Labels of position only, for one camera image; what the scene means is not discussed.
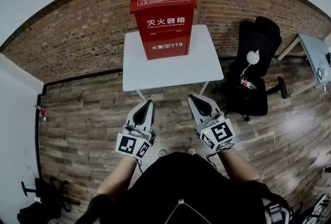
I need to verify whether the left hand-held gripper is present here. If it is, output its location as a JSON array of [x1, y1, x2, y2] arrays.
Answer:
[[115, 99, 157, 160]]

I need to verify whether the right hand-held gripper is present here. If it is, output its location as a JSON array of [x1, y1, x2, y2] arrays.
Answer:
[[187, 94, 236, 153]]

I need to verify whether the red fire extinguisher box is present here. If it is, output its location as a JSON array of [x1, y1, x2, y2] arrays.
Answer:
[[134, 7, 193, 61]]

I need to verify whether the person's left forearm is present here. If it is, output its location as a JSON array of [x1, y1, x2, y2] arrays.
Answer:
[[97, 156, 138, 197]]

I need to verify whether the person's right forearm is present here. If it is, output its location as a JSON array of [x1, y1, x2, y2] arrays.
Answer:
[[217, 150, 263, 184]]

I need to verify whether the white square table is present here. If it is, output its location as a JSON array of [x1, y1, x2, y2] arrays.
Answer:
[[122, 24, 224, 102]]

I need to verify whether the red label drink bottle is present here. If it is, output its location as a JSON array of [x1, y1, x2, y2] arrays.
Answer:
[[240, 78, 258, 91]]

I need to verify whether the white round lamp gold stem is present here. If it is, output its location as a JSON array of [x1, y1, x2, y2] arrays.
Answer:
[[239, 49, 261, 78]]

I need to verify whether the person's black shirt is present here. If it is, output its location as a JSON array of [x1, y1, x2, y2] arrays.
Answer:
[[84, 152, 291, 224]]

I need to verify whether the black office chair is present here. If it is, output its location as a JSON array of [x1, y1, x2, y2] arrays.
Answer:
[[211, 16, 289, 122]]

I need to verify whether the grey desk with wooden legs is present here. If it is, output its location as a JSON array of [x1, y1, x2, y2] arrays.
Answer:
[[277, 33, 331, 98]]

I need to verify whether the black swivel chair with bag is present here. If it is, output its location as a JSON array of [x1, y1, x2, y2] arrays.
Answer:
[[17, 176, 81, 224]]

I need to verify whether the thin neck cord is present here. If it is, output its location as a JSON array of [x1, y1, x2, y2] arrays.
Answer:
[[164, 198, 216, 224]]

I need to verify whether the red and white wall fixture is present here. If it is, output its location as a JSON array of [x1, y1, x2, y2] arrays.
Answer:
[[34, 104, 48, 122]]

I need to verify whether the grey backpack strap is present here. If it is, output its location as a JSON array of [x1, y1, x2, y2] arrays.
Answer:
[[261, 197, 291, 224]]

